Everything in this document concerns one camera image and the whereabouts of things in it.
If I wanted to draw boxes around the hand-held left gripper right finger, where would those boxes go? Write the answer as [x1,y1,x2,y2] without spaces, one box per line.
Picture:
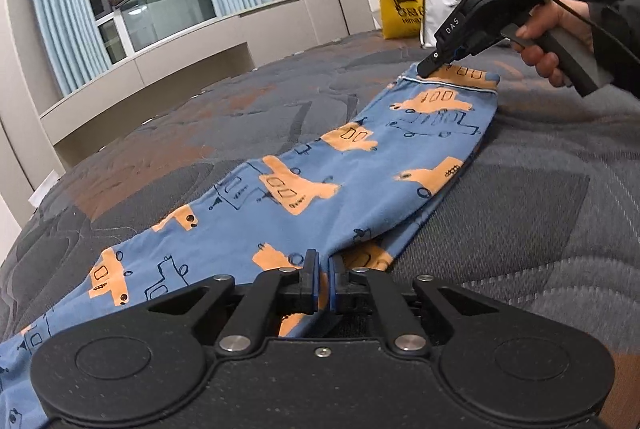
[327,254,502,356]

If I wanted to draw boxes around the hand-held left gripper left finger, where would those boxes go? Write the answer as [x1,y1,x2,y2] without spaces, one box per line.
[145,249,321,356]

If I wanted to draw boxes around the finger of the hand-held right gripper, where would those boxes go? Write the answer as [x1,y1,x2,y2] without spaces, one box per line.
[416,8,475,78]
[445,35,501,66]

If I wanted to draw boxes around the blue printed pants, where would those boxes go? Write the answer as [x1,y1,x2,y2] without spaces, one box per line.
[0,61,501,415]

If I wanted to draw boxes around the person's right forearm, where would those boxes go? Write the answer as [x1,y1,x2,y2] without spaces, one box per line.
[586,0,640,100]

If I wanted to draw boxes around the person's right hand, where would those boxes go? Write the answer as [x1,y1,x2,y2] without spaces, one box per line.
[511,0,597,88]

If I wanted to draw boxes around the grey and orange quilted bedspread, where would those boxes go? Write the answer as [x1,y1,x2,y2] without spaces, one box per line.
[0,29,640,429]

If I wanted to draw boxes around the beige window ledge cabinet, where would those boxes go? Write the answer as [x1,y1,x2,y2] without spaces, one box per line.
[39,0,307,160]

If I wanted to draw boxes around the white mattress corner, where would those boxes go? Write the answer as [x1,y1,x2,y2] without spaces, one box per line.
[29,173,62,206]

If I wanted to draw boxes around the beige wardrobe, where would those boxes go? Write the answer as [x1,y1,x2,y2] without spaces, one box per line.
[0,0,67,202]

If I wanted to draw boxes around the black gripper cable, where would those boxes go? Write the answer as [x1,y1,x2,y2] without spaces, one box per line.
[520,0,640,57]

